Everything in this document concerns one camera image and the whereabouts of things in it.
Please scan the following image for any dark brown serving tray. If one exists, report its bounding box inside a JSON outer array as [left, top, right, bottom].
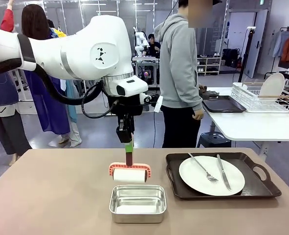
[[201, 94, 247, 114], [165, 152, 282, 201]]

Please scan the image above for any person's right hand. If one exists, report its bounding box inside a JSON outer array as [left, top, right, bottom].
[[192, 109, 205, 121]]

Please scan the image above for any steel rectangular tin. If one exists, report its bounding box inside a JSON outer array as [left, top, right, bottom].
[[109, 185, 167, 224]]

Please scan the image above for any white side table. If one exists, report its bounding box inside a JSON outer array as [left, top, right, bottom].
[[202, 87, 289, 162]]

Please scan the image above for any black bag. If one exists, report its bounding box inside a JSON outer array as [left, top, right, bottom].
[[222, 48, 241, 68]]

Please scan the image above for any silver fork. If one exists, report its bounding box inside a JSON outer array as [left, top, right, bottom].
[[187, 153, 219, 185]]

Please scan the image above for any small white background robot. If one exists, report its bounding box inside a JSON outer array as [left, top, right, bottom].
[[133, 26, 150, 58]]

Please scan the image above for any white wire dish rack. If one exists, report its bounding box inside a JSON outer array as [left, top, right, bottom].
[[231, 82, 289, 113]]

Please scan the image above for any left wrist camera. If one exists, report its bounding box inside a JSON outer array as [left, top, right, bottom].
[[138, 92, 164, 114]]

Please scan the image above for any person in gray hoodie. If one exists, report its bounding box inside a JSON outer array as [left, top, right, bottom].
[[153, 0, 223, 149]]

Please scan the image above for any white shoe rack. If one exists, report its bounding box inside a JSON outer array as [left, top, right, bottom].
[[197, 56, 222, 75]]

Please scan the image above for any white open door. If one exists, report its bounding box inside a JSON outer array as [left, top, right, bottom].
[[244, 9, 269, 79]]

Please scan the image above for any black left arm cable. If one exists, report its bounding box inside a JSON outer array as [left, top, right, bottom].
[[0, 33, 117, 120]]

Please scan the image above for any pink lint roller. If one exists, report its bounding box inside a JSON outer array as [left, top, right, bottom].
[[108, 151, 152, 184]]

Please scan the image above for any person's right forearm gray sleeve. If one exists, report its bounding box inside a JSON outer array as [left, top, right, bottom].
[[182, 68, 204, 111]]

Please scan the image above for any silver table knife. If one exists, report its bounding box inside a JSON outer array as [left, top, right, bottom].
[[216, 153, 232, 191]]

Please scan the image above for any dark blue metal stool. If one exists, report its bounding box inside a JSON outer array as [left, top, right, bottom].
[[197, 131, 232, 148]]

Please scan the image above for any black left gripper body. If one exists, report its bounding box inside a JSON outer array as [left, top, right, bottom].
[[107, 94, 144, 118]]

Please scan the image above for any seated person in black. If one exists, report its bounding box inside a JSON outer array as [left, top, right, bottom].
[[146, 33, 161, 59]]

